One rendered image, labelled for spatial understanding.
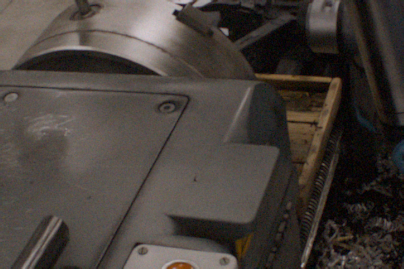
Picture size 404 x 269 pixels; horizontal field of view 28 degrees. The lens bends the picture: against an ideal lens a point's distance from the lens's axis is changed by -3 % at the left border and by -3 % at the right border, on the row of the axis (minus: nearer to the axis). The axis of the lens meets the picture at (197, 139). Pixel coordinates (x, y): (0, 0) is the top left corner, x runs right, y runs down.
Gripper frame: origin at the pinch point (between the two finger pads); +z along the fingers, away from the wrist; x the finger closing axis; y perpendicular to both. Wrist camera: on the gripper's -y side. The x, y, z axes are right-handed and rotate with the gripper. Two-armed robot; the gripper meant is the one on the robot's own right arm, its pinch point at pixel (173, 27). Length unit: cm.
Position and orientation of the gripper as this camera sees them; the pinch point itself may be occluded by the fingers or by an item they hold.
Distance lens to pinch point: 122.5
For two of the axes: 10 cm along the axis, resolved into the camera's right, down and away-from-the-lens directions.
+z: -9.4, -0.7, 3.3
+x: -1.5, -8.0, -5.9
